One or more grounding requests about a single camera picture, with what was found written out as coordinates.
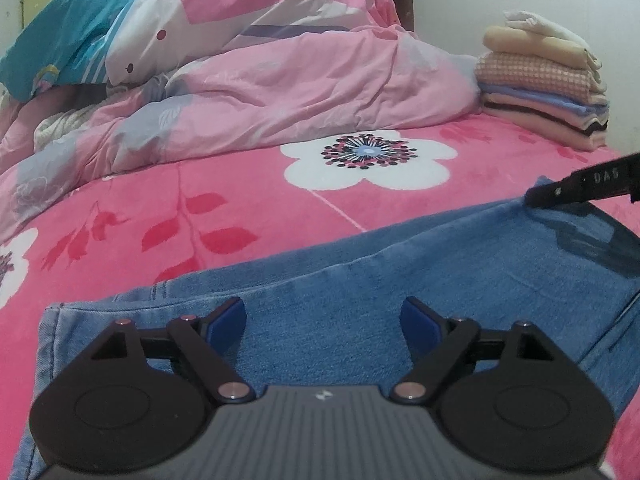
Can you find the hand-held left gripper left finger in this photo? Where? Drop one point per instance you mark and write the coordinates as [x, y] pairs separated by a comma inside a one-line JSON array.
[[227, 320]]

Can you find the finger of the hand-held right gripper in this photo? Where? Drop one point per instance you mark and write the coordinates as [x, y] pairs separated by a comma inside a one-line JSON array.
[[550, 192]]

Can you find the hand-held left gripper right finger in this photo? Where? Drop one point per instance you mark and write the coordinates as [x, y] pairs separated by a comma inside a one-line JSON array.
[[417, 321]]

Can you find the blue denim jeans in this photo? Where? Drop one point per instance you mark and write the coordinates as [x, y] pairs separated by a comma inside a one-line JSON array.
[[350, 270]]

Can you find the stack of folded clothes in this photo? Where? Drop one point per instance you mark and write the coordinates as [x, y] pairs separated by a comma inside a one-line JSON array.
[[535, 85]]

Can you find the pink floral bed sheet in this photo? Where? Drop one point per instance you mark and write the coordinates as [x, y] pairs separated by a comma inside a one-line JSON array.
[[240, 170]]

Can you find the white knitted cloth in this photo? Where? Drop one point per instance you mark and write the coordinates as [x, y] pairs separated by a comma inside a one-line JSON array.
[[60, 127]]

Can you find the pink patchwork duvet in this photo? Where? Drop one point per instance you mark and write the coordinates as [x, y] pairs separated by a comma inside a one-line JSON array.
[[300, 75]]

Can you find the teal pillow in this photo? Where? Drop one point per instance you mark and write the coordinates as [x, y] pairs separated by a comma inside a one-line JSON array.
[[60, 35]]

